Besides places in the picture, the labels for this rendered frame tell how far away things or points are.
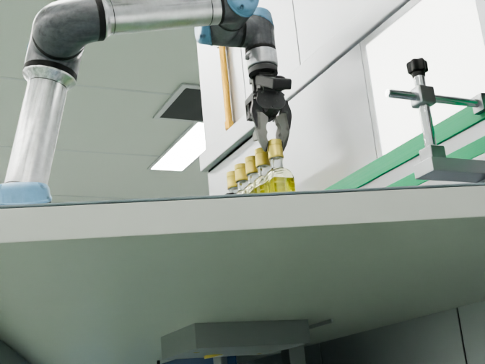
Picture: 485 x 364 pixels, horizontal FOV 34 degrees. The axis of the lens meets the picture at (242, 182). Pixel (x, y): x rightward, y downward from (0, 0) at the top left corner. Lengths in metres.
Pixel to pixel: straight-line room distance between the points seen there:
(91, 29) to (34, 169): 0.31
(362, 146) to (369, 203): 0.96
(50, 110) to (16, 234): 1.01
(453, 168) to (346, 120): 0.72
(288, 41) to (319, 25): 0.16
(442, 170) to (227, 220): 0.42
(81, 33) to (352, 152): 0.63
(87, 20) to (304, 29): 0.63
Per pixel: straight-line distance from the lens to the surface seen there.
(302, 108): 1.96
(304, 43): 2.05
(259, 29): 1.91
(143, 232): 0.71
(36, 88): 1.73
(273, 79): 1.78
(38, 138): 1.69
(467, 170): 1.10
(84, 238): 0.72
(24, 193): 1.49
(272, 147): 1.80
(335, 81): 1.84
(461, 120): 1.23
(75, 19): 1.66
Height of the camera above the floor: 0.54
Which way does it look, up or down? 17 degrees up
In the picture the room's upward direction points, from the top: 6 degrees counter-clockwise
